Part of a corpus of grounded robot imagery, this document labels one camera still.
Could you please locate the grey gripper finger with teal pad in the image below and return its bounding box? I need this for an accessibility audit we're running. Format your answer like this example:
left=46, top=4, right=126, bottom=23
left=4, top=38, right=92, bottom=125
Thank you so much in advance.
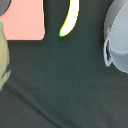
left=0, top=22, right=11, bottom=90

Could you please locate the yellow toy banana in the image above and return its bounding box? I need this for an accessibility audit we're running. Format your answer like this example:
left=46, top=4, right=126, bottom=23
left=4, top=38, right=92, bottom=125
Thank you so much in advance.
left=59, top=0, right=80, bottom=37

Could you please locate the grey toy pot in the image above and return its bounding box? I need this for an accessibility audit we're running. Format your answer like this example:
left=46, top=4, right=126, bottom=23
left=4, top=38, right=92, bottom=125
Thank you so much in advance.
left=103, top=0, right=128, bottom=73

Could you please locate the pink toy stove board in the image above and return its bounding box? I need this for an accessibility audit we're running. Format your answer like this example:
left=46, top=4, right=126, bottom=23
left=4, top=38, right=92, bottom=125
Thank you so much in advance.
left=0, top=0, right=45, bottom=40

